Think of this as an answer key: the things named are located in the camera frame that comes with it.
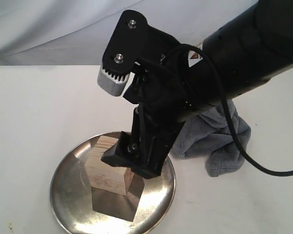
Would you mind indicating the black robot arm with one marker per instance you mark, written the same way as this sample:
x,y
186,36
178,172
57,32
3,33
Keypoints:
x,y
243,54

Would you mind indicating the grey fluffy towel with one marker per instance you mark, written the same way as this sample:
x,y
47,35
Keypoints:
x,y
208,134

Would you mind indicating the white backdrop cloth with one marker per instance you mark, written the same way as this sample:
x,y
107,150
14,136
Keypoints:
x,y
76,32

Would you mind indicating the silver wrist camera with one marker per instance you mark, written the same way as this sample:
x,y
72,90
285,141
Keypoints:
x,y
111,83

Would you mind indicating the wooden cube block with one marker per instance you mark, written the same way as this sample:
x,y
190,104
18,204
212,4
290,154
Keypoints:
x,y
103,176

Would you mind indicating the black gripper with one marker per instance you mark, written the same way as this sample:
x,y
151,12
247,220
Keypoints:
x,y
160,96

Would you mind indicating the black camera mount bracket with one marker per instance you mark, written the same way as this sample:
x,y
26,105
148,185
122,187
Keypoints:
x,y
133,39

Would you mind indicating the round steel plate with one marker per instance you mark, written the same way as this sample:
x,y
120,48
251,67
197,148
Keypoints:
x,y
80,208

